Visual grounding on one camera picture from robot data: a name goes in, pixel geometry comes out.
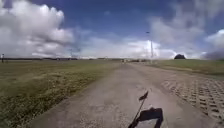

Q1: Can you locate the grey concrete path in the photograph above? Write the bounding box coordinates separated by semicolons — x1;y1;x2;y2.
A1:
25;62;218;128

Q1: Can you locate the tall pale pole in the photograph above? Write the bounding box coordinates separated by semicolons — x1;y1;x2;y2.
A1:
145;31;155;64

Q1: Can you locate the dark tree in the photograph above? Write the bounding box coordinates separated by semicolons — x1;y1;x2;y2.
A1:
173;53;187;61

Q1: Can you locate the green grass field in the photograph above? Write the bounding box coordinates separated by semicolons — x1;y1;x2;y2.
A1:
0;59;123;128

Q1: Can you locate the grass bank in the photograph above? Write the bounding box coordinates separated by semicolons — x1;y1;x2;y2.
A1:
145;58;224;77

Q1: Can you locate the grid paver strip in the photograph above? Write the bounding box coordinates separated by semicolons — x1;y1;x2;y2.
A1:
130;62;224;127

